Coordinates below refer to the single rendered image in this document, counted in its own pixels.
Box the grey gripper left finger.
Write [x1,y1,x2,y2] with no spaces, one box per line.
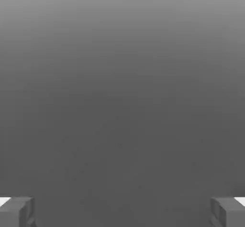
[0,196,36,227]

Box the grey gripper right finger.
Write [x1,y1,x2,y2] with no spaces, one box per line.
[210,196,245,227]

